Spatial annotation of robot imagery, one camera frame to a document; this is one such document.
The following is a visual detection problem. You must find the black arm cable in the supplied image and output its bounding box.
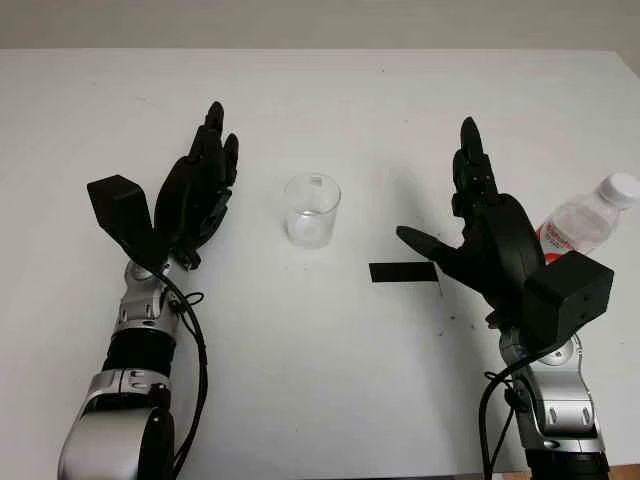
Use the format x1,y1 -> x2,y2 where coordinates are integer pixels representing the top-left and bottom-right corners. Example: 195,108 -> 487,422
478,344 -> 542,480
158,269 -> 209,480

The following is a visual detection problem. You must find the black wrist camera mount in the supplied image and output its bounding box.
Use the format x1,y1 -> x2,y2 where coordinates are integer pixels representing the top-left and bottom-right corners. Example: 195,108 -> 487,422
519,251 -> 615,357
86,174 -> 169,274

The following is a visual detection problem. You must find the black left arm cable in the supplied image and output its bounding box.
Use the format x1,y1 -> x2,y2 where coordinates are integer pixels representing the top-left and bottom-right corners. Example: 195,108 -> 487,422
158,269 -> 209,480

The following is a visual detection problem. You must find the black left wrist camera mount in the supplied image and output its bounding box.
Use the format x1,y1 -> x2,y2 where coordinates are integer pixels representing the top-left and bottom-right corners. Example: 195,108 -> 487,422
86,174 -> 169,274

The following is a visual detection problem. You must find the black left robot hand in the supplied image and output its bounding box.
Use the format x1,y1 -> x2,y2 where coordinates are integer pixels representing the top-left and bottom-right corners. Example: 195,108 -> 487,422
153,101 -> 240,271

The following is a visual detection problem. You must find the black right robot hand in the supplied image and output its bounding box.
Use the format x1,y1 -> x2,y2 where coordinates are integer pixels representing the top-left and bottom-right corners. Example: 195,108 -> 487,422
396,116 -> 546,331

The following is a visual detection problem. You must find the clear glass cup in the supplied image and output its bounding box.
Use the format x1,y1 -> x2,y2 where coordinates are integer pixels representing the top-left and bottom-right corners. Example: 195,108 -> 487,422
283,172 -> 343,250

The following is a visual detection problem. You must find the clear plastic water bottle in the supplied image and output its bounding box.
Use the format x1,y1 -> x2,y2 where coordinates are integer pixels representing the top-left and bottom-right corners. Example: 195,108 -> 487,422
535,172 -> 640,266

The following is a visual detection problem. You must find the black tape strip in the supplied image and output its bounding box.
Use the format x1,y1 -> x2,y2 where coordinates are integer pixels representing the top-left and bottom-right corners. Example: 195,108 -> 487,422
368,261 -> 437,287

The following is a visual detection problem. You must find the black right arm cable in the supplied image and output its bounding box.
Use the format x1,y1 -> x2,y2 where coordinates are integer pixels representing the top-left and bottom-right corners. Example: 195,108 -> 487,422
478,344 -> 542,480

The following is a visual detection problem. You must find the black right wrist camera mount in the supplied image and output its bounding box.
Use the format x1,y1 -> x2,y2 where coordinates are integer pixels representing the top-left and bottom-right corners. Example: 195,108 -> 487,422
519,251 -> 615,357

